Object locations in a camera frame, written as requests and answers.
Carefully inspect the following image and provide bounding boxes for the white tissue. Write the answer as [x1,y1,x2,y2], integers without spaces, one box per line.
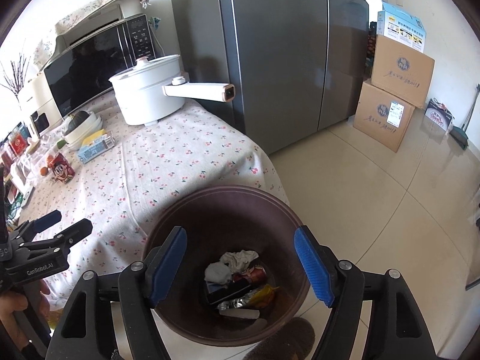
[204,262,232,285]

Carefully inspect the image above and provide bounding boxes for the black plastic food tray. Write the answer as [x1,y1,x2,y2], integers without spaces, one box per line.
[207,278,261,306]

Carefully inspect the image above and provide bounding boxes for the brown round trash bin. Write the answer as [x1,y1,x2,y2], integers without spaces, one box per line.
[145,185,310,347]

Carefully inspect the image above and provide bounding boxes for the person's left hand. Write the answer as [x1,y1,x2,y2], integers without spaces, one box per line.
[0,280,51,350]

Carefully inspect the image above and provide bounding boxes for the cherry pattern tablecloth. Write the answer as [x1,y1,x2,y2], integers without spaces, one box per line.
[18,91,290,312]

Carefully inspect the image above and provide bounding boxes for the red cartoon drink can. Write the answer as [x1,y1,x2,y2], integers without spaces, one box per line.
[47,153,75,184]

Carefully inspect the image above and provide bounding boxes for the stacked white plates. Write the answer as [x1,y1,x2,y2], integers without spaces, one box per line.
[64,112,103,150]

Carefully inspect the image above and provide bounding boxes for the red labelled jar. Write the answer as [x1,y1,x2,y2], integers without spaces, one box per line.
[8,132,29,157]

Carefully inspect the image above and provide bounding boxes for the light blue milk carton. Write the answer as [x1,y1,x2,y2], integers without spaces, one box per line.
[77,134,115,164]

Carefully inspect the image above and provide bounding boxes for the yellow napkin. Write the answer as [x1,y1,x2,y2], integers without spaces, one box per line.
[81,128,106,146]

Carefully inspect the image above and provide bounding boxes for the dark green squash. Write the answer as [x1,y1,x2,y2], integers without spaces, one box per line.
[64,111,89,136]

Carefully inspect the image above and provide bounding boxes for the white electric cooking pot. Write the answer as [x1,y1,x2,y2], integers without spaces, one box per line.
[109,55,236,126]

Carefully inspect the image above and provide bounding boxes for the black microwave oven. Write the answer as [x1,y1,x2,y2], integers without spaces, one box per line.
[44,14,156,117]

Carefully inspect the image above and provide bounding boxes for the green dustpan broom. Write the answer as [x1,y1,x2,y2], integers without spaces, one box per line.
[450,84,480,150]

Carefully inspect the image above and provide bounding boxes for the lower cardboard box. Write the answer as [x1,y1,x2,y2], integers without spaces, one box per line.
[353,80,415,152]

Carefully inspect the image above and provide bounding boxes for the cardboard box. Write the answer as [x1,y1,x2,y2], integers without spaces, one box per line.
[353,80,415,152]
[371,35,434,109]

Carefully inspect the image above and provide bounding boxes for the white bag on floor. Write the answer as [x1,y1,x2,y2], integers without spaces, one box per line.
[425,98,454,132]

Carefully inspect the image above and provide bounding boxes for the upper cardboard box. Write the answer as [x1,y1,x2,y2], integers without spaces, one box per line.
[371,35,434,109]

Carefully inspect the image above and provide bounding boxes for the grey refrigerator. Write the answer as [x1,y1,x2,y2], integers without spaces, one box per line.
[171,0,368,154]

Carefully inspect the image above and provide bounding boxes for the light blue printed box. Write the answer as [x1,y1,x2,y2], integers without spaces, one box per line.
[377,2,426,53]

